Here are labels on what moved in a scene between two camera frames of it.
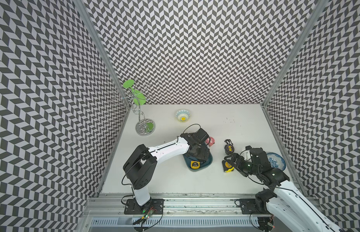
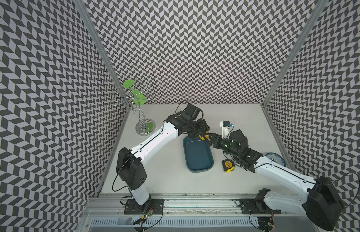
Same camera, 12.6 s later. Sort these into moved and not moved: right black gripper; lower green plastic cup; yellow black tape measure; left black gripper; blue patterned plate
Moved: left black gripper; right black gripper
Not moved: blue patterned plate; lower green plastic cup; yellow black tape measure
